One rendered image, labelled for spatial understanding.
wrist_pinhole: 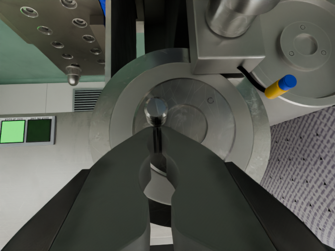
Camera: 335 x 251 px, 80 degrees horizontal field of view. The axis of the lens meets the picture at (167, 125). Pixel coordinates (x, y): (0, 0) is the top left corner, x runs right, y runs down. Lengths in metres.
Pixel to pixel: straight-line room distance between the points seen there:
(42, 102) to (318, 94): 3.30
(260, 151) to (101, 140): 0.13
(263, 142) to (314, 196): 0.16
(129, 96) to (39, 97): 3.27
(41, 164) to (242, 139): 0.48
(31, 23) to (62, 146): 0.26
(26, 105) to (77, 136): 2.96
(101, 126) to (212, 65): 0.10
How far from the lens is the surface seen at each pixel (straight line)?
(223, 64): 0.16
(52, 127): 0.55
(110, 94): 0.17
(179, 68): 0.17
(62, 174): 0.54
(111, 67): 0.19
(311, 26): 0.25
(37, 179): 0.57
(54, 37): 0.47
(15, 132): 0.59
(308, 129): 0.32
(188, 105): 0.15
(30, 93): 3.51
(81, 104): 3.13
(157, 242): 0.52
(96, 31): 0.40
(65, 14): 0.41
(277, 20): 0.24
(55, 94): 3.33
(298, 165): 0.34
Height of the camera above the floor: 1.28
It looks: 10 degrees down
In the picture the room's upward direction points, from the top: 177 degrees clockwise
